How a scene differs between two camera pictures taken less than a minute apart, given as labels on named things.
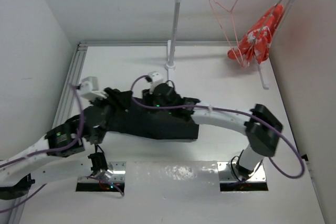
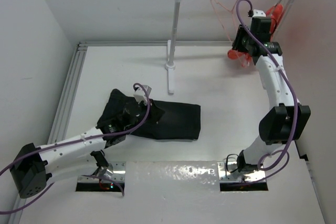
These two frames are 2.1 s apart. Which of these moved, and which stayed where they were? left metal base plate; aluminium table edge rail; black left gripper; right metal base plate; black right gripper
Moved: black right gripper; black left gripper
Stayed: left metal base plate; right metal base plate; aluminium table edge rail
